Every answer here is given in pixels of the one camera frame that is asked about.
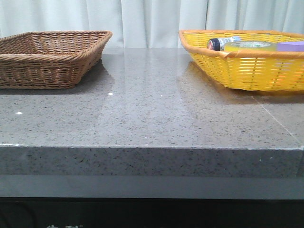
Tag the yellow clear tape roll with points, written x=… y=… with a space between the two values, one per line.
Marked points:
x=250 y=45

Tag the white curtain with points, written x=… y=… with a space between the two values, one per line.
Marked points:
x=149 y=23

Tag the small black-capped bottle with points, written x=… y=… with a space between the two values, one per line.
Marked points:
x=218 y=44

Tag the yellow woven basket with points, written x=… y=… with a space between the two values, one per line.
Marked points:
x=244 y=69

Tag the brown wicker basket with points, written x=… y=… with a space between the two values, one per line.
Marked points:
x=49 y=59

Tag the purple foam block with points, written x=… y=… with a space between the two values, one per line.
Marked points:
x=290 y=46

